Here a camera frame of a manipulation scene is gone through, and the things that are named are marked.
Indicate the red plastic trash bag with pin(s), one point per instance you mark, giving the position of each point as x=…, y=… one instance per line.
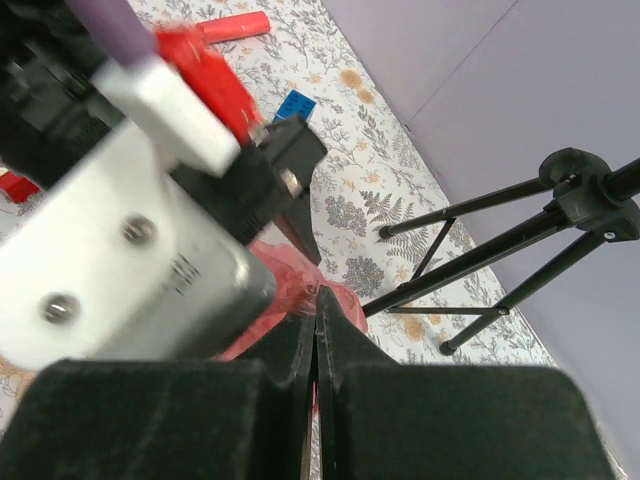
x=298, y=283

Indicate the colourful toy brick car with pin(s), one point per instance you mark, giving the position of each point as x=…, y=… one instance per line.
x=296, y=104

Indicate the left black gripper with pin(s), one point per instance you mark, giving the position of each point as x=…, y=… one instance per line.
x=51, y=117

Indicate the red trash bag roll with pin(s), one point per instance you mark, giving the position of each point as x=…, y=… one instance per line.
x=234, y=27

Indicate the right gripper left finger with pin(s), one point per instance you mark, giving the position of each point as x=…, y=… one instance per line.
x=248, y=418

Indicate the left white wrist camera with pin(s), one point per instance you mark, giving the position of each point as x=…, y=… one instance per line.
x=120, y=262

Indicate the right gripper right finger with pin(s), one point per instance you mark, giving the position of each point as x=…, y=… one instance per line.
x=380, y=419

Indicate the black perforated music stand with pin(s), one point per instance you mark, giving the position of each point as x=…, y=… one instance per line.
x=587, y=195

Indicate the red white grid box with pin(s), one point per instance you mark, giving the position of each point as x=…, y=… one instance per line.
x=16, y=188

